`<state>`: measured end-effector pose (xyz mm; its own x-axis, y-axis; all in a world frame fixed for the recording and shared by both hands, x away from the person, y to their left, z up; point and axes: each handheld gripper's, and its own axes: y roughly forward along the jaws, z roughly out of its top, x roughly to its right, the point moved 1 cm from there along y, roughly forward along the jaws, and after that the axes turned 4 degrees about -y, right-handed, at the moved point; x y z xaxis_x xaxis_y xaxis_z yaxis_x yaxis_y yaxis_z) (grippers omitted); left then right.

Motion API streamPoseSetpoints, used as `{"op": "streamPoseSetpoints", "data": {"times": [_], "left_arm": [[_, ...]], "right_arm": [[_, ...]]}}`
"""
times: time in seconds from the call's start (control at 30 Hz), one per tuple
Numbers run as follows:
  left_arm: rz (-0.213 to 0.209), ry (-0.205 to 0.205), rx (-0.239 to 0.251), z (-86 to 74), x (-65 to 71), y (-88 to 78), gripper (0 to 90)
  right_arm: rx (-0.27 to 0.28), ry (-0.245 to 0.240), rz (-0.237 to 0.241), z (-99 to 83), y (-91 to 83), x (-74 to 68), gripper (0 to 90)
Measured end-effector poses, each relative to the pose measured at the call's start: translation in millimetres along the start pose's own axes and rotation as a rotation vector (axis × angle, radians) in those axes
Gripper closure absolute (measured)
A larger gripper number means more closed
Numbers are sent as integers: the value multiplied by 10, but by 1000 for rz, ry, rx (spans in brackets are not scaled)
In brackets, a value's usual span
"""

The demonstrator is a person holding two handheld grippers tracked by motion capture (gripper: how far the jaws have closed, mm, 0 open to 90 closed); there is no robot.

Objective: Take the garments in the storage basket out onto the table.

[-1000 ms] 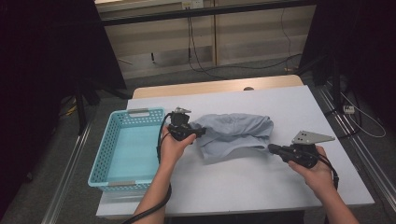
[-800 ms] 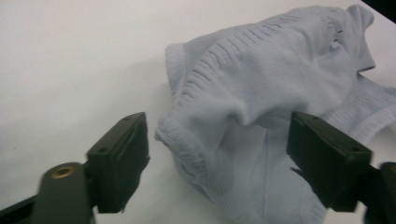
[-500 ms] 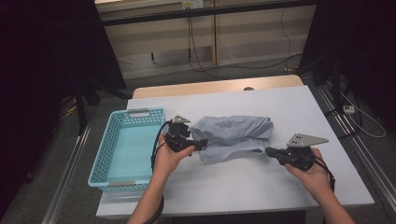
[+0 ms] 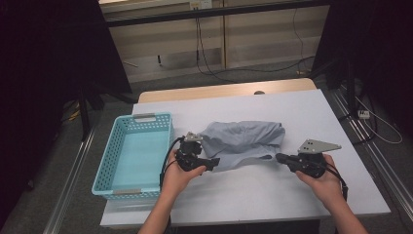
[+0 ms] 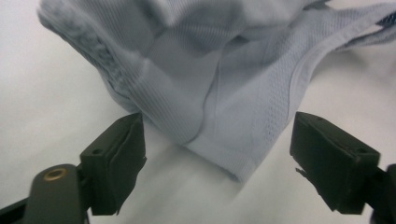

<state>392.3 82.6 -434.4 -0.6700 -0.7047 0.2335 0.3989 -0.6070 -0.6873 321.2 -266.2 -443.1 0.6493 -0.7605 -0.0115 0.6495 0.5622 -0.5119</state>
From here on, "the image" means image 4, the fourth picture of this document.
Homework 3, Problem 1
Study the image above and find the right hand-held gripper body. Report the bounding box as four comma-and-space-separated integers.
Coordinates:
284, 138, 343, 179

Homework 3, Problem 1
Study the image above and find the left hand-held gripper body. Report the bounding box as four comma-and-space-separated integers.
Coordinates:
174, 131, 208, 173

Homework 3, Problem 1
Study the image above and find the grey-blue t-shirt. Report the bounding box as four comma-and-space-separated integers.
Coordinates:
198, 120, 286, 174

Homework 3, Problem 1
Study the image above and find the light blue plastic basket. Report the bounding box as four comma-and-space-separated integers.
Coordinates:
91, 111, 175, 201

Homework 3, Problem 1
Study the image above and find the person's left hand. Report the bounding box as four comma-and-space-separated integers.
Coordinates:
161, 149, 207, 196

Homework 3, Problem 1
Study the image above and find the person's right hand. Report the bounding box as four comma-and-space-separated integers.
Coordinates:
295, 153, 349, 213

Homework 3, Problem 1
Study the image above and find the white table cover sheet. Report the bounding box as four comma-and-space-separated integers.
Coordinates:
99, 89, 392, 228

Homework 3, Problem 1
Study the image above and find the light wooden table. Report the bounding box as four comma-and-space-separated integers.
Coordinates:
137, 77, 318, 104

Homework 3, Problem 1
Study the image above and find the black metal stand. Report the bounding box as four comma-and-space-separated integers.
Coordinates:
308, 55, 374, 145

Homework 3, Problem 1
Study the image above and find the black tripod stand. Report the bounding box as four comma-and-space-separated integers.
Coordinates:
77, 84, 139, 142

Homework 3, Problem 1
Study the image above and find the narrow black curtain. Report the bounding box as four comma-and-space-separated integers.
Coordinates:
311, 0, 413, 137

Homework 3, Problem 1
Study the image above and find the black horizontal bar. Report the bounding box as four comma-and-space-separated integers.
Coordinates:
105, 0, 330, 28

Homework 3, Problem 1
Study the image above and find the wide black curtain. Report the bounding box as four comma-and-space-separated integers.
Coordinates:
0, 0, 132, 225

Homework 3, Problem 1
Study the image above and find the left hand-held gripper black cable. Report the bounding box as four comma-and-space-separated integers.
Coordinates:
159, 136, 185, 189

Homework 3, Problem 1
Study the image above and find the hand-held gripper black cable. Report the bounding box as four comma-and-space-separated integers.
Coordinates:
159, 136, 185, 189
324, 162, 349, 202

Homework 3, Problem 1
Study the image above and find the right hand-held gripper black cable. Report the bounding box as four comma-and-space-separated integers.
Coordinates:
324, 162, 349, 202

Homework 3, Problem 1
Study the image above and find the aluminium floor rail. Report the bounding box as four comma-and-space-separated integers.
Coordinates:
325, 87, 413, 222
43, 130, 96, 234

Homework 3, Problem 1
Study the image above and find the white looped cable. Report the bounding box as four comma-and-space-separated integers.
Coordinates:
354, 96, 403, 145

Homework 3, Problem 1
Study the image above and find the thick black wall cable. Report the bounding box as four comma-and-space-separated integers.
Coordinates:
194, 18, 316, 84

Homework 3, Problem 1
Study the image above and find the yellow cable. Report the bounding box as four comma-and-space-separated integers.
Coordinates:
61, 108, 81, 123

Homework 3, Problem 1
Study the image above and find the thin black wall cable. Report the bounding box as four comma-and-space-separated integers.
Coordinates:
291, 8, 308, 74

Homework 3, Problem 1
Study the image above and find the white wall socket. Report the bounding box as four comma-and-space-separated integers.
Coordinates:
189, 0, 213, 10

